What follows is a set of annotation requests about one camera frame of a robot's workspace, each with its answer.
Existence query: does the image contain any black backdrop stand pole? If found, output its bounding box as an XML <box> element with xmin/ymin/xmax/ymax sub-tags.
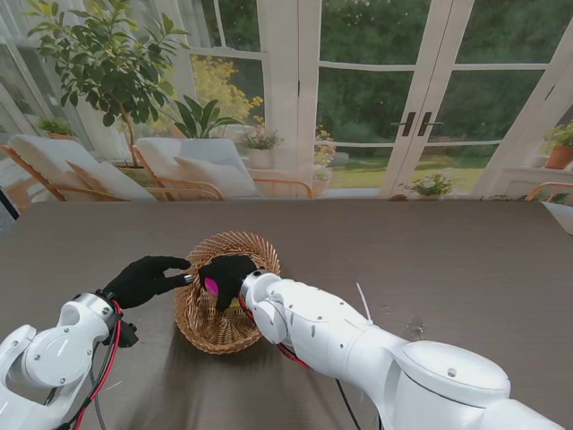
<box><xmin>0</xmin><ymin>185</ymin><xmax>21</xmax><ymax>221</ymax></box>

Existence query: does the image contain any printed garden room backdrop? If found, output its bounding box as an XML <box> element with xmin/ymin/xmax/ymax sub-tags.
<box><xmin>0</xmin><ymin>0</ymin><xmax>573</xmax><ymax>202</ymax></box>

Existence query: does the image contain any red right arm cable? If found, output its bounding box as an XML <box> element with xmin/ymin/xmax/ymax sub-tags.
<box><xmin>239</xmin><ymin>293</ymin><xmax>312</xmax><ymax>369</ymax></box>

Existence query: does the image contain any grey left arm cable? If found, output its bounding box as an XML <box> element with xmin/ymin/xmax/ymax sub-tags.
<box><xmin>89</xmin><ymin>344</ymin><xmax>108</xmax><ymax>430</ymax></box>

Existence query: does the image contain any red left arm cable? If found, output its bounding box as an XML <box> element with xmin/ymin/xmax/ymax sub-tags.
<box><xmin>57</xmin><ymin>300</ymin><xmax>124</xmax><ymax>430</ymax></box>

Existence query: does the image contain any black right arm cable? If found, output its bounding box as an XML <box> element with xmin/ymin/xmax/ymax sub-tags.
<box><xmin>335</xmin><ymin>378</ymin><xmax>362</xmax><ymax>430</ymax></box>

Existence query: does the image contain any white cable tie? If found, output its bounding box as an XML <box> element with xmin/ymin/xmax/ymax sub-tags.
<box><xmin>355</xmin><ymin>281</ymin><xmax>375</xmax><ymax>326</ymax></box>

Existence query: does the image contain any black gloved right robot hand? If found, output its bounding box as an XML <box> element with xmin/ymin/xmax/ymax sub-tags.
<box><xmin>197</xmin><ymin>254</ymin><xmax>260</xmax><ymax>314</ymax></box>

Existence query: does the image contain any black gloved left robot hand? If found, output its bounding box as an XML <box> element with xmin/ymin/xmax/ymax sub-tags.
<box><xmin>103</xmin><ymin>255</ymin><xmax>194</xmax><ymax>310</ymax></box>

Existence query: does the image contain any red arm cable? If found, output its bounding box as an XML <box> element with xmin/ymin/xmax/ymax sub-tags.
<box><xmin>57</xmin><ymin>300</ymin><xmax>124</xmax><ymax>430</ymax></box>
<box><xmin>239</xmin><ymin>293</ymin><xmax>312</xmax><ymax>369</ymax></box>

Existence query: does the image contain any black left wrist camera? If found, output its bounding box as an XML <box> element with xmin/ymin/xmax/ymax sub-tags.
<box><xmin>116</xmin><ymin>321</ymin><xmax>138</xmax><ymax>348</ymax></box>

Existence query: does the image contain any white sheet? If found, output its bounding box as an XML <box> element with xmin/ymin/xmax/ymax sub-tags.
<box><xmin>540</xmin><ymin>201</ymin><xmax>573</xmax><ymax>237</ymax></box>

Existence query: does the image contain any oval wicker basket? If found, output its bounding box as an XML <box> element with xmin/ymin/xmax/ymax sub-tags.
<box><xmin>173</xmin><ymin>230</ymin><xmax>282</xmax><ymax>356</ymax></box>

